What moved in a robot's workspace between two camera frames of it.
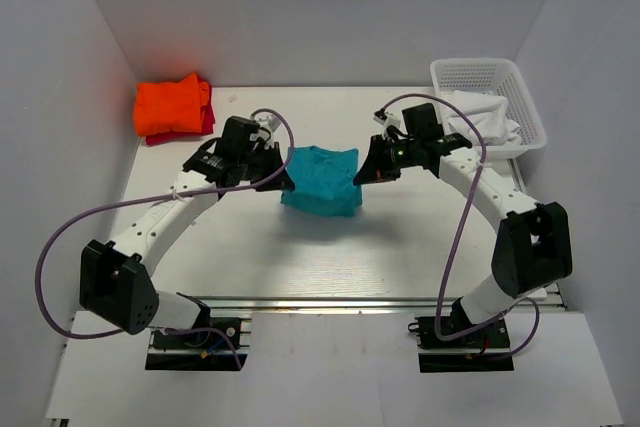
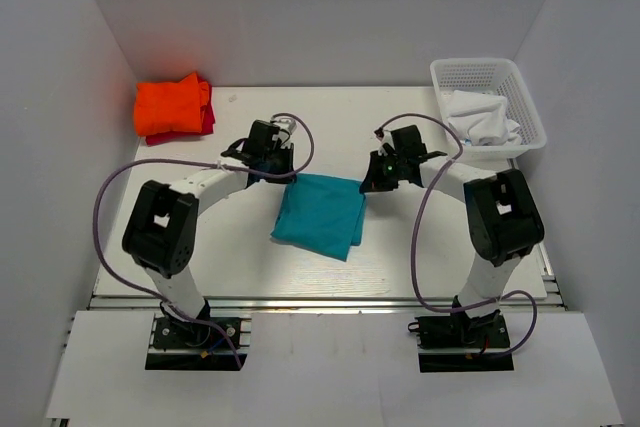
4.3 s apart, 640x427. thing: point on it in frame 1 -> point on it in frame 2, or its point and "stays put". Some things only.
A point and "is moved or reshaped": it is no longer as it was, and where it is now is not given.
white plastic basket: [492, 76] stays put
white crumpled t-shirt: [489, 112] stays put
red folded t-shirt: [207, 122] stays put
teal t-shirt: [323, 180] is moved or reshaped
